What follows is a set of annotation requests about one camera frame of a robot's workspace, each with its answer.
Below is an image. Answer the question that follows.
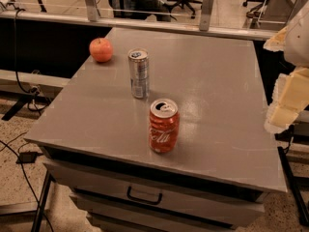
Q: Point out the silver slim can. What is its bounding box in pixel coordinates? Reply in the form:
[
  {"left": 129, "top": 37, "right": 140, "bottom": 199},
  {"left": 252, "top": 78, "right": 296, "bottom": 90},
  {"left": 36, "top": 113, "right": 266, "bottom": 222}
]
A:
[{"left": 128, "top": 48, "right": 150, "bottom": 99}]

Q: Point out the black hanging cable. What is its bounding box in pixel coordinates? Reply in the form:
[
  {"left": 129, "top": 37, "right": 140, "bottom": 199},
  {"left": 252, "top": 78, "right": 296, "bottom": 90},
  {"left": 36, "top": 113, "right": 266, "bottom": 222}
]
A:
[{"left": 13, "top": 7, "right": 52, "bottom": 114}]

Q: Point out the grey drawer cabinet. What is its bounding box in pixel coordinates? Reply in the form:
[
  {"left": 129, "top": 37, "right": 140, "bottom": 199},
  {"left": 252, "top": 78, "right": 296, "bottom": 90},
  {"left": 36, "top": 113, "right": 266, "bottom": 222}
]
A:
[{"left": 26, "top": 28, "right": 287, "bottom": 232}]

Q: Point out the black drawer handle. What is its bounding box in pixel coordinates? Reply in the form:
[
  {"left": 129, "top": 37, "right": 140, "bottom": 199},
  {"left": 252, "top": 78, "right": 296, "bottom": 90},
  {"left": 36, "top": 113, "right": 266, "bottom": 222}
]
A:
[{"left": 126, "top": 187, "right": 163, "bottom": 206}]

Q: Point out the metal railing post right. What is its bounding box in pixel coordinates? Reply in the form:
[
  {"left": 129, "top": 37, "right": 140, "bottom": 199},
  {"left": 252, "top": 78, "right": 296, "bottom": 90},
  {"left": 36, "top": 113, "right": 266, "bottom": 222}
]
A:
[{"left": 199, "top": 0, "right": 214, "bottom": 31}]

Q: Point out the red apple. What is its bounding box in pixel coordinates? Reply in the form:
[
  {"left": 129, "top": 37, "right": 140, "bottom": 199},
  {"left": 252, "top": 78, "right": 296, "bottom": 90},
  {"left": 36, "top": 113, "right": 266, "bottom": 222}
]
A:
[{"left": 89, "top": 38, "right": 113, "bottom": 63}]

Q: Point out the black floor cable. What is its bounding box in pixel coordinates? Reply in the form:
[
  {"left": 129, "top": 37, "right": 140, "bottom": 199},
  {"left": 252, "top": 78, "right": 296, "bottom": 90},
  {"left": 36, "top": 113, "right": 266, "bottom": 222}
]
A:
[{"left": 0, "top": 139, "right": 55, "bottom": 232}]

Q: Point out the metal railing post left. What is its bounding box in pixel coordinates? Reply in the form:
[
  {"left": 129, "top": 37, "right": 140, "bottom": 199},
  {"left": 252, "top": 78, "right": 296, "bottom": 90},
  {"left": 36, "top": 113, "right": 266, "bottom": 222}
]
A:
[{"left": 85, "top": 0, "right": 100, "bottom": 22}]

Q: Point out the metal railing post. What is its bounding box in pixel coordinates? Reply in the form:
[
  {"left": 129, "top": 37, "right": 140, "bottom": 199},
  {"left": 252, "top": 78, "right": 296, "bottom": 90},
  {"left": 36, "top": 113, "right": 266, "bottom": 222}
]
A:
[
  {"left": 199, "top": 0, "right": 214, "bottom": 31},
  {"left": 85, "top": 0, "right": 100, "bottom": 22}
]

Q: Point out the black power adapter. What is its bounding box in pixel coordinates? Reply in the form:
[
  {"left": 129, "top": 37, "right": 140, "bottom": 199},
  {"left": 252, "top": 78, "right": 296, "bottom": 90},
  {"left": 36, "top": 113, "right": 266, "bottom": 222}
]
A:
[{"left": 16, "top": 152, "right": 42, "bottom": 164}]

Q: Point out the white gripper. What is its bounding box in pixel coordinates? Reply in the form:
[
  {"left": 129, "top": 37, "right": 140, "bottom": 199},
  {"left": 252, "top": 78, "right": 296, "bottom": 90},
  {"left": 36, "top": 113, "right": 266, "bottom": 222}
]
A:
[{"left": 264, "top": 1, "right": 309, "bottom": 133}]

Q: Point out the red coke can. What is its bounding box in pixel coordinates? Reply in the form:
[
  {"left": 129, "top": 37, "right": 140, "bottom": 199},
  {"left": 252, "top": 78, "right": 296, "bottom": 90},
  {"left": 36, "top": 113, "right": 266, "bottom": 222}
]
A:
[{"left": 149, "top": 99, "right": 180, "bottom": 154}]

